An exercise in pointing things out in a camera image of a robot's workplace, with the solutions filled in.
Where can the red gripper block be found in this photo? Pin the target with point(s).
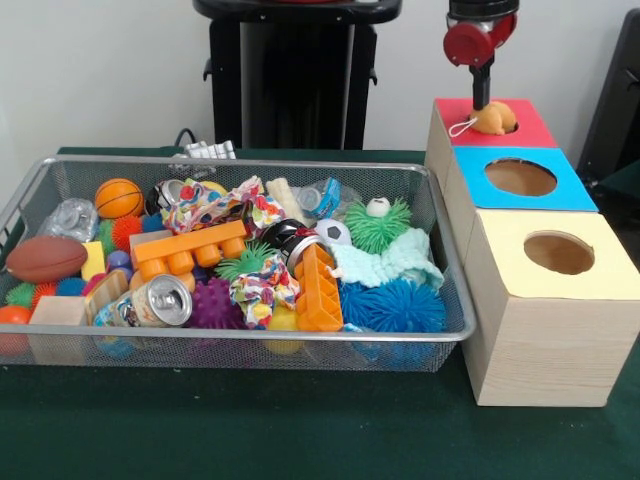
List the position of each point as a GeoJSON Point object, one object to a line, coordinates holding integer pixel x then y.
{"type": "Point", "coordinates": [467, 45]}

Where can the orange plush toy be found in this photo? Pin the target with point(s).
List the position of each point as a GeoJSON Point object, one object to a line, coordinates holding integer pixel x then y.
{"type": "Point", "coordinates": [492, 117]}

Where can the wooden box with three holes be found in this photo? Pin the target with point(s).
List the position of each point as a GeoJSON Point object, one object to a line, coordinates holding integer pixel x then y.
{"type": "Point", "coordinates": [550, 350]}

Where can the shallow clear mesh bin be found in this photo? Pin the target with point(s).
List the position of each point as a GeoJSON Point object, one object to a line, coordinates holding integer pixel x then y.
{"type": "Point", "coordinates": [200, 352]}

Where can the black upright panel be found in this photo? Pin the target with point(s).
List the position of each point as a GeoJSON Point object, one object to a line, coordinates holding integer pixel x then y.
{"type": "Point", "coordinates": [615, 100]}

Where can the green fuzzy ball with eye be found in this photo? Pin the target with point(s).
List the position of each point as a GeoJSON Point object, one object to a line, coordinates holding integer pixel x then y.
{"type": "Point", "coordinates": [375, 227]}

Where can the light blue knitted cloth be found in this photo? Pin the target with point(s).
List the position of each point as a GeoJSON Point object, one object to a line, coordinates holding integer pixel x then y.
{"type": "Point", "coordinates": [395, 260]}

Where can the small soccer ball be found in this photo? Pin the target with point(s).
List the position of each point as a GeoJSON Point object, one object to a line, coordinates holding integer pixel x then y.
{"type": "Point", "coordinates": [334, 232]}

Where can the blue spiky rubber ball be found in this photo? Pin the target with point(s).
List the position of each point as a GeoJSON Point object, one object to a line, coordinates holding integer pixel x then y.
{"type": "Point", "coordinates": [395, 307]}

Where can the purple spiky ball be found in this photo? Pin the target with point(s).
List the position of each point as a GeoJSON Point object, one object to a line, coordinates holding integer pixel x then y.
{"type": "Point", "coordinates": [215, 305]}

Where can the small orange basketball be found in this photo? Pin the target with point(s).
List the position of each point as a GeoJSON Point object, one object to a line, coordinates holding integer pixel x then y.
{"type": "Point", "coordinates": [119, 198]}

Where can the colourful drink can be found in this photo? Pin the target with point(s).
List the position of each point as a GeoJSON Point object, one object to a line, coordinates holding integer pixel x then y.
{"type": "Point", "coordinates": [150, 305]}

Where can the brown rubber ball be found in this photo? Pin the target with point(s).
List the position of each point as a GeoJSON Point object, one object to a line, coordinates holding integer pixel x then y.
{"type": "Point", "coordinates": [46, 259]}

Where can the plain wooden cube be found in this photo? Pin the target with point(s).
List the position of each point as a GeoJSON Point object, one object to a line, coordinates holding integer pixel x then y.
{"type": "Point", "coordinates": [57, 311]}

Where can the red-orange ball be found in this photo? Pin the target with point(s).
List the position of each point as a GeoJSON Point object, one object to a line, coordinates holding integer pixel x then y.
{"type": "Point", "coordinates": [14, 316]}

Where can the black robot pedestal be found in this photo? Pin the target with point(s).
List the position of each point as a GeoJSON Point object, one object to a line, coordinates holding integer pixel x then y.
{"type": "Point", "coordinates": [300, 75]}

